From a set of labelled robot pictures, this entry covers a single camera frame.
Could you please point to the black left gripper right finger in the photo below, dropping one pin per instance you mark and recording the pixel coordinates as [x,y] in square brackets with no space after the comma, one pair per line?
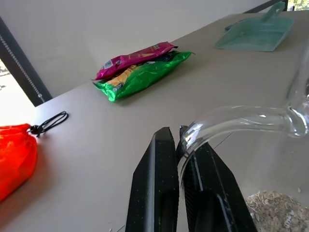
[212,193]

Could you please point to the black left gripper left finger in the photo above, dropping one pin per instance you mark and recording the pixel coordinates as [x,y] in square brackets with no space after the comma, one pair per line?
[154,183]

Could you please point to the clear glass mug with oatmeal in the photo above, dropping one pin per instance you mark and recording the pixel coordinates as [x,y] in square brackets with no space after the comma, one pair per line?
[270,116]

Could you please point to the green snack packet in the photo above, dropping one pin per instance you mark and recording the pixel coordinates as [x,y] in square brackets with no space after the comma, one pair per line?
[142,77]

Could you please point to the magenta snack packet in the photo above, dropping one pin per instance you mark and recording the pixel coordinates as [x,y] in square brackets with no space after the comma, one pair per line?
[135,58]

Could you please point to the teal plastic dustpan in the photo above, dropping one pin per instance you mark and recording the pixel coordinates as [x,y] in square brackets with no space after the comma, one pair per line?
[256,33]

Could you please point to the black window frame post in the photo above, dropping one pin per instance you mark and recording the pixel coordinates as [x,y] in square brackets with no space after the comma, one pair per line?
[23,64]

